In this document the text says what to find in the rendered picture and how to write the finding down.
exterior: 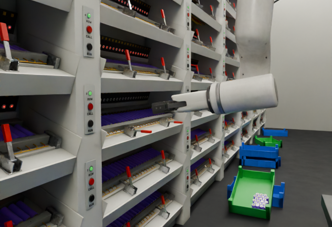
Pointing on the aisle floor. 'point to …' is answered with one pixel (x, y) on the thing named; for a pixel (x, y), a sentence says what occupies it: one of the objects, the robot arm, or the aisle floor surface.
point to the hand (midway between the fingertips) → (161, 107)
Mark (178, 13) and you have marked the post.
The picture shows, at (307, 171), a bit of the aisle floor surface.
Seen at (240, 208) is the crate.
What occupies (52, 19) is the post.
